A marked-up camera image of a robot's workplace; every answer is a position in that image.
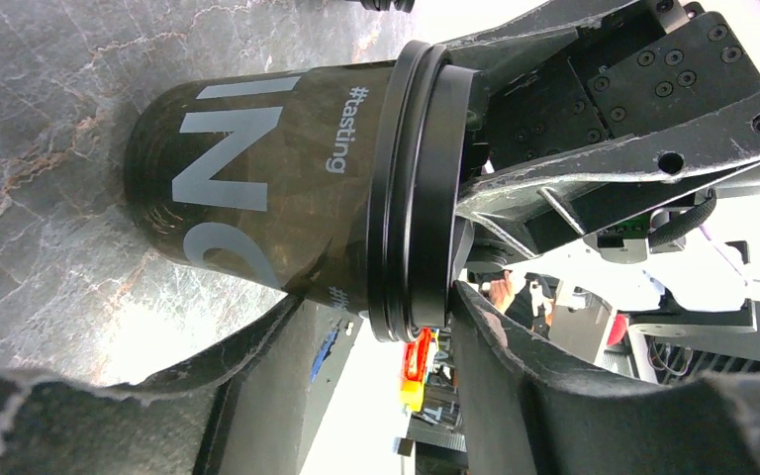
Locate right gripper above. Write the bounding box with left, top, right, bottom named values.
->
left=442, top=0, right=760, bottom=259

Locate black coffee cup with print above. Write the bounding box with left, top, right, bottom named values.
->
left=123, top=60, right=394, bottom=314

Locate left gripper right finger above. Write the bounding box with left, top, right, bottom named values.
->
left=449, top=282, right=760, bottom=474

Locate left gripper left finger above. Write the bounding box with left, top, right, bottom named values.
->
left=0, top=295, right=365, bottom=475

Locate single black cup lid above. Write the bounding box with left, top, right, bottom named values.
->
left=366, top=41, right=475, bottom=342

